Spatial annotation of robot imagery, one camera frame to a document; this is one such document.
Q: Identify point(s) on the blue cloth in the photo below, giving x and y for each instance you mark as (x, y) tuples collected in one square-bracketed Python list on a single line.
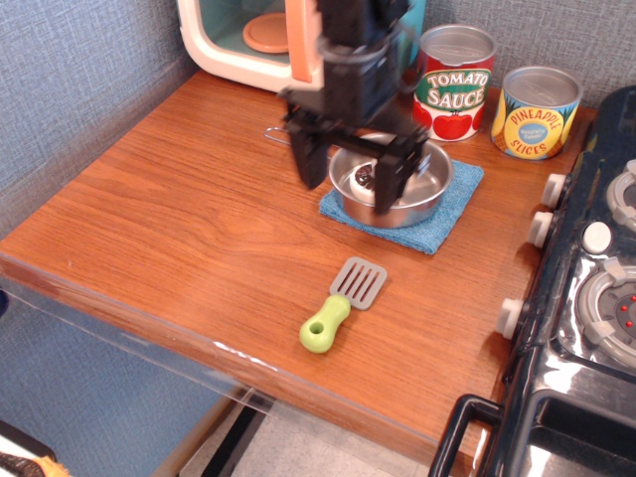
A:
[(429, 235)]

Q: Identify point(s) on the pineapple slices can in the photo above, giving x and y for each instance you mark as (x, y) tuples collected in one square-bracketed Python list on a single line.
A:
[(536, 110)]

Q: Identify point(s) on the black toy stove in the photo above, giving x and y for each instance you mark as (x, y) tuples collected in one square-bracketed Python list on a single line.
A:
[(569, 402)]

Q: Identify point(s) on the green handled grey spatula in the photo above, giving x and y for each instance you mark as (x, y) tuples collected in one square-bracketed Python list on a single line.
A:
[(355, 286)]

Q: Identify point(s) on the white stove knob upper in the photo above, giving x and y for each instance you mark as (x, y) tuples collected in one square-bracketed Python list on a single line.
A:
[(552, 190)]

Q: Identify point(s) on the steel pan with wire handle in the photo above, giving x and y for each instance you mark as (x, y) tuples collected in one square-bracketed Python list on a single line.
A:
[(422, 192)]

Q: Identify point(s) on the toy microwave teal and orange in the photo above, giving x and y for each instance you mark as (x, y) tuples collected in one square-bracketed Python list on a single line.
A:
[(271, 44)]

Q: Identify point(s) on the white stove knob middle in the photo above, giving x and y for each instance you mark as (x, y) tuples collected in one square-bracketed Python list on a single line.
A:
[(539, 228)]

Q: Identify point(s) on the orange object bottom left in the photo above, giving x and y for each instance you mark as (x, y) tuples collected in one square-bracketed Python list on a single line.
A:
[(36, 467)]

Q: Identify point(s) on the white stove knob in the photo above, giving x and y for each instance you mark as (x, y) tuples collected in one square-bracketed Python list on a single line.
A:
[(508, 317), (552, 190), (539, 228)]

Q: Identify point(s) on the white stove knob lower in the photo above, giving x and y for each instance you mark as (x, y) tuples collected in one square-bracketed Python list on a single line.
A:
[(508, 317)]

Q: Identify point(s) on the tomato sauce can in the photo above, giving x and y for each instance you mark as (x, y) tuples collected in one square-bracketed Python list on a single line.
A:
[(457, 62)]

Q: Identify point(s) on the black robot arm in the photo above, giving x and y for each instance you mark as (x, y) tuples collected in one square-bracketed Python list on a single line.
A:
[(360, 23)]

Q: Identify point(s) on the white round stove button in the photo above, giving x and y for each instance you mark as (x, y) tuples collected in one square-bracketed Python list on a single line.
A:
[(596, 238)]

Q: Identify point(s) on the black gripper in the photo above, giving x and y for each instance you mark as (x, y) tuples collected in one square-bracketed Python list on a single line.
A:
[(359, 96)]

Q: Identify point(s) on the white toy mushroom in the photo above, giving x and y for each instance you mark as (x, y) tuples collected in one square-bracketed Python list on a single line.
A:
[(362, 183)]

